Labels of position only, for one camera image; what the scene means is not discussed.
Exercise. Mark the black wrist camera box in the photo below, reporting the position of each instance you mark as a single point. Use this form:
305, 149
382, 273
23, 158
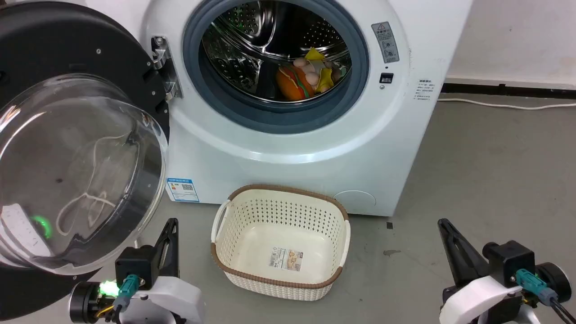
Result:
510, 261
135, 265

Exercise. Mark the paper label on basket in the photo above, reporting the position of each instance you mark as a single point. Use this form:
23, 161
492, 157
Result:
286, 258

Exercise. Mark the grey warning sticker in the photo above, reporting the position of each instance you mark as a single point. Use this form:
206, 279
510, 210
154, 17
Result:
385, 42

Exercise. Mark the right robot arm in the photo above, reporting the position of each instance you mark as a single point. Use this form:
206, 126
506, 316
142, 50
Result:
555, 279

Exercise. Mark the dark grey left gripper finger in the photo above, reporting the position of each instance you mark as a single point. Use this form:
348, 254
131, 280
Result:
162, 240
175, 252

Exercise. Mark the metal door hinge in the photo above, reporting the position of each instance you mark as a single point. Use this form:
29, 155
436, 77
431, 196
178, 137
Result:
167, 67

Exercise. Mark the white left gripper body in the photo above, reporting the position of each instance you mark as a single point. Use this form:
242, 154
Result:
171, 299

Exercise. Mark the stainless steel washer drum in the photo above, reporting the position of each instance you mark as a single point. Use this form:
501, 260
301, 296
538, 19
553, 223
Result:
252, 45

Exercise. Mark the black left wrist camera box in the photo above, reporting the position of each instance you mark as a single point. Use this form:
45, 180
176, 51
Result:
135, 265

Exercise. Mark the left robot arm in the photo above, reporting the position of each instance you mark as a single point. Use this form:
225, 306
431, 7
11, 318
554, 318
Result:
85, 302

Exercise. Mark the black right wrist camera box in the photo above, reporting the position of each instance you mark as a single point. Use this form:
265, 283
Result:
510, 261

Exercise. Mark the cream plastic laundry basket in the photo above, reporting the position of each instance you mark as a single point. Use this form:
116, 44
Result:
279, 234

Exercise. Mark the black door lock latch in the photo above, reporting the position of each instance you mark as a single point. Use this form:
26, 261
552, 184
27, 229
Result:
386, 78

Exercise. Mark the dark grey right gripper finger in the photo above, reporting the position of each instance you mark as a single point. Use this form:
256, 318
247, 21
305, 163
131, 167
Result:
470, 256
452, 254

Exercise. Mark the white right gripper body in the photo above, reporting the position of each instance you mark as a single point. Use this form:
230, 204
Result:
477, 299

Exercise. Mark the small printed text sticker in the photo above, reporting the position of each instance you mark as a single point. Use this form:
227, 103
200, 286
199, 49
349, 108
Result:
424, 89

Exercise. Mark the black baseboard strip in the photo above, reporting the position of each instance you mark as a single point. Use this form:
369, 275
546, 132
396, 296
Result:
508, 90

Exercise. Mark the white front-load washing machine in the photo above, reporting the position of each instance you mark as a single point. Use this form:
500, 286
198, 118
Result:
292, 155

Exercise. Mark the doll in yellow clothes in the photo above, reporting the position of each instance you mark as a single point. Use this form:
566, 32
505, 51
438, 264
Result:
320, 72

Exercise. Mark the orange hamburger plush toy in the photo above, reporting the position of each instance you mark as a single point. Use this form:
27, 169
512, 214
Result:
292, 85

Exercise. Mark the round filter cover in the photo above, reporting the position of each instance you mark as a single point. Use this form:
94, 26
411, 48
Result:
355, 199

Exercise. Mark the black round glass washer door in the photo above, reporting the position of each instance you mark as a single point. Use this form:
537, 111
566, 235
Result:
49, 40

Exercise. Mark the blue energy label sticker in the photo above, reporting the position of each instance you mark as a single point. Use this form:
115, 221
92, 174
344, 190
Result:
182, 190

